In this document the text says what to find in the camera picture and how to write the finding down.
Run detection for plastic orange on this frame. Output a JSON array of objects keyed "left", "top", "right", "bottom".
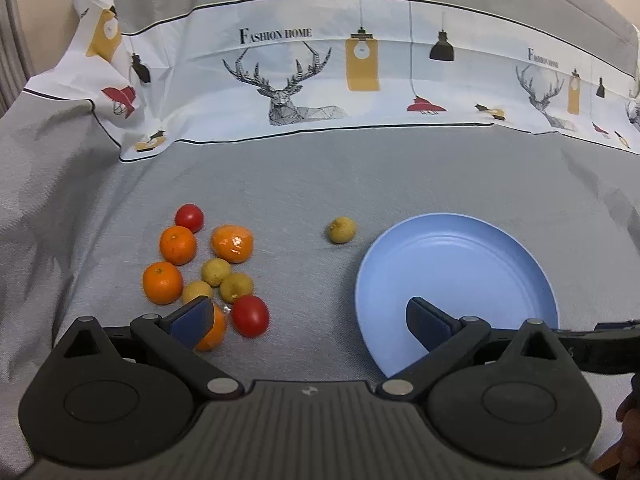
[{"left": 210, "top": 224, "right": 254, "bottom": 263}]

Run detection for small red tomato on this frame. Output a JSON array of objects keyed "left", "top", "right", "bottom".
[{"left": 175, "top": 204, "right": 204, "bottom": 233}]

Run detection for person right hand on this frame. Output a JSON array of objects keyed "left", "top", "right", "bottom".
[{"left": 616, "top": 393, "right": 640, "bottom": 479}]

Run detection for light blue round plate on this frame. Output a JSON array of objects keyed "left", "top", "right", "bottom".
[{"left": 355, "top": 212, "right": 559, "bottom": 377}]

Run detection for lone yellow-green longan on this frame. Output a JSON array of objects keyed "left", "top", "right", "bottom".
[{"left": 328, "top": 216, "right": 357, "bottom": 245}]

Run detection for grey printed sofa cover cloth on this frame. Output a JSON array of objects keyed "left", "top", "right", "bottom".
[{"left": 1, "top": 0, "right": 639, "bottom": 479}]

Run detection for yellow longan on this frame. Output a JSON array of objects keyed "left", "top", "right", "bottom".
[
  {"left": 201, "top": 258, "right": 232, "bottom": 288},
  {"left": 219, "top": 272, "right": 254, "bottom": 304},
  {"left": 182, "top": 281, "right": 214, "bottom": 304}
]

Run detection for orange mandarin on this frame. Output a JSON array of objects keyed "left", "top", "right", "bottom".
[
  {"left": 158, "top": 226, "right": 198, "bottom": 266},
  {"left": 142, "top": 261, "right": 183, "bottom": 306}
]

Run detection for large red tomato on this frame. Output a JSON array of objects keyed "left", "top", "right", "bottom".
[{"left": 231, "top": 295, "right": 270, "bottom": 338}]

